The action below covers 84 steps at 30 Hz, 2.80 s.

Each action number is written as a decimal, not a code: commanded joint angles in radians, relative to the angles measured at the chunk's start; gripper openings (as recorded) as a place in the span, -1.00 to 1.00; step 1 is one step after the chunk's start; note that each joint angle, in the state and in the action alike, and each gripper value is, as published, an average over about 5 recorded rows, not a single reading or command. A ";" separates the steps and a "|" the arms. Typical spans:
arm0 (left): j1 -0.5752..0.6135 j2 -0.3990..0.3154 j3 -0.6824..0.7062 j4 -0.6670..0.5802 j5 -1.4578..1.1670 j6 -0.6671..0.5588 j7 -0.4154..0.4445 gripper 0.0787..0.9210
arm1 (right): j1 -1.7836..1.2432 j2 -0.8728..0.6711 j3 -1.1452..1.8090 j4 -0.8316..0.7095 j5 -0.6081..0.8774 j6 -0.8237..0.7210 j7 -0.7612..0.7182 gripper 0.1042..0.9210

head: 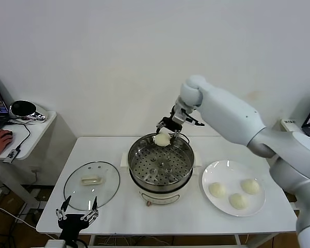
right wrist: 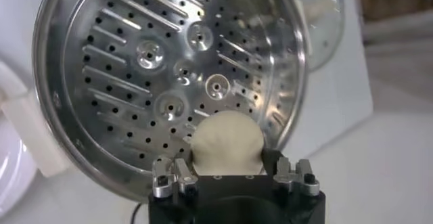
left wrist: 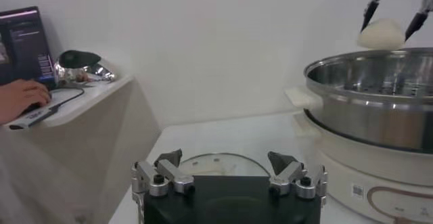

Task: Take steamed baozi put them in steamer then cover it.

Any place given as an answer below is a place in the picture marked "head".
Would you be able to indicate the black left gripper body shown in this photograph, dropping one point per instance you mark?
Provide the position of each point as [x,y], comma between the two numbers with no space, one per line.
[72,222]

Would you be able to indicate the cream electric cooker base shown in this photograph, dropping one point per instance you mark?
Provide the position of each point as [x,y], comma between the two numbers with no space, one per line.
[160,197]

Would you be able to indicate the black computer mouse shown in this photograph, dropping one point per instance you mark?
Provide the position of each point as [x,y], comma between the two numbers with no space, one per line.
[9,133]

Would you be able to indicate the round glass lid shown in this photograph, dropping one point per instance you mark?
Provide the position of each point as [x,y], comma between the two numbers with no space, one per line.
[103,186]

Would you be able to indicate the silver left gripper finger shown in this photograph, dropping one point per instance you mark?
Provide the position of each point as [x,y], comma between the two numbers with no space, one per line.
[64,206]
[94,210]

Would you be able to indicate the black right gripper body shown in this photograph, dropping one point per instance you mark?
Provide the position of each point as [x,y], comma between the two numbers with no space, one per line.
[173,125]

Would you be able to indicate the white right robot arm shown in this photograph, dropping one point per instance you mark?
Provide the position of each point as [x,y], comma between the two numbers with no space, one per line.
[230,121]

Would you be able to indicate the bare human hand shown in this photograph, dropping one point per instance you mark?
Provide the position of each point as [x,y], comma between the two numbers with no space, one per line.
[0,143]

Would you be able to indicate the white steamed baozi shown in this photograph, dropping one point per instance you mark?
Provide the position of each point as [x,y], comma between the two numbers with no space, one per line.
[238,201]
[162,140]
[250,186]
[217,190]

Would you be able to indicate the small printed label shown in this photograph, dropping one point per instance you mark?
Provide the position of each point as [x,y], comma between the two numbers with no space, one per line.
[290,122]

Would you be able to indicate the white table leg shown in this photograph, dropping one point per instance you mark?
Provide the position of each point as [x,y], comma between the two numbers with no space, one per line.
[237,241]
[91,241]

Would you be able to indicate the white power strip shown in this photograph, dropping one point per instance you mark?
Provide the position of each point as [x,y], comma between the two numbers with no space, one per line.
[38,195]

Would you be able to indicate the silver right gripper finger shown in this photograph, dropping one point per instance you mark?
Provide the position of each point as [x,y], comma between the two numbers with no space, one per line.
[176,134]
[160,127]

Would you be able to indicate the white round plate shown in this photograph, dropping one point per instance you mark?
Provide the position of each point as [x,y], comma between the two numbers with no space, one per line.
[222,170]

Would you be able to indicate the steel perforated steamer pot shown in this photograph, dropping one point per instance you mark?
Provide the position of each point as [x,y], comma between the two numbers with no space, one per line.
[157,168]

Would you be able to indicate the grey usb hub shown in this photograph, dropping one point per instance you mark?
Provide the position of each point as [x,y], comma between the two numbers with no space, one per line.
[11,155]

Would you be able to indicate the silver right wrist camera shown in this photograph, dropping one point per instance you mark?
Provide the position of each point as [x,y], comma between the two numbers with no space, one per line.
[180,116]

